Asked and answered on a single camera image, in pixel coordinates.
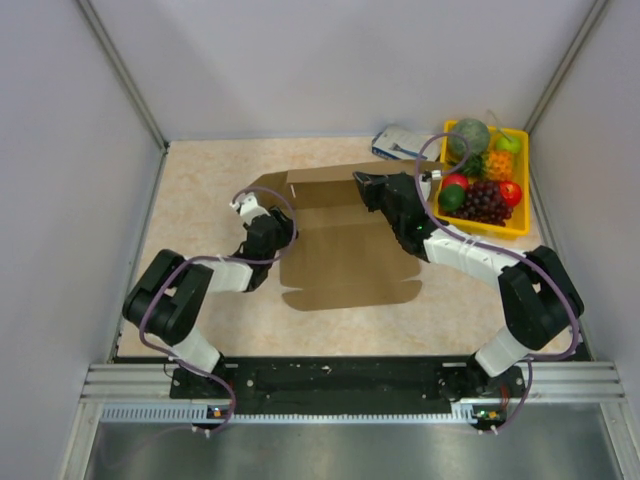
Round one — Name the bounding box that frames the purple grapes bunch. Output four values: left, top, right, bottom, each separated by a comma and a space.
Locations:
452, 181, 513, 226

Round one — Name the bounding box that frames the green lime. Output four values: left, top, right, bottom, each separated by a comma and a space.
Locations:
438, 184, 466, 212

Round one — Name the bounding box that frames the blue white razor package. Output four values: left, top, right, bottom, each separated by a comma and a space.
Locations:
371, 124, 433, 160

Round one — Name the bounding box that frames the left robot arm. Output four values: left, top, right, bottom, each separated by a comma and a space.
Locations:
122, 207, 298, 397

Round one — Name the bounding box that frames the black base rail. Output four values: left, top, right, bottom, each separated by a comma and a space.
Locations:
169, 356, 525, 415

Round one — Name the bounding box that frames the brown cardboard box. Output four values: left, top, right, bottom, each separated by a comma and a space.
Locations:
254, 160, 422, 312

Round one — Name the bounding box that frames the green melon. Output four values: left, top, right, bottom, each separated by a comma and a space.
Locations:
448, 118, 491, 158

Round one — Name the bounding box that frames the yellow plastic basket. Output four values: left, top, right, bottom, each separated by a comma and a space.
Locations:
434, 120, 530, 239

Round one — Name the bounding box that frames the green apple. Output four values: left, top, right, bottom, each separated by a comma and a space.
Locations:
494, 134, 522, 155

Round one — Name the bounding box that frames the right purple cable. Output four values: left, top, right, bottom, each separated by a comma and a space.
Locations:
414, 132, 584, 434

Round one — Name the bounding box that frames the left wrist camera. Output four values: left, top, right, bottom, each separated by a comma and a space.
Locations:
230, 192, 269, 225

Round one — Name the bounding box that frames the red tomato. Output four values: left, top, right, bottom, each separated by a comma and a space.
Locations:
441, 173, 469, 190

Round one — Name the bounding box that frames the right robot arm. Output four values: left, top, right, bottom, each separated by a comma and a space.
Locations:
353, 171, 584, 400

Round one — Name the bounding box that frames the orange pineapple toy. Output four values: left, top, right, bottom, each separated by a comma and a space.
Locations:
485, 150, 514, 182

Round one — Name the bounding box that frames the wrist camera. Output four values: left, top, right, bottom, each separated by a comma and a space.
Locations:
230, 192, 269, 225
419, 170, 442, 183

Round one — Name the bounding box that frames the red apple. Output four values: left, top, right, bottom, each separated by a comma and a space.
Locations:
499, 181, 523, 208

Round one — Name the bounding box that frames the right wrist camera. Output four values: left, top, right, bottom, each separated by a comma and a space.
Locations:
419, 170, 442, 183

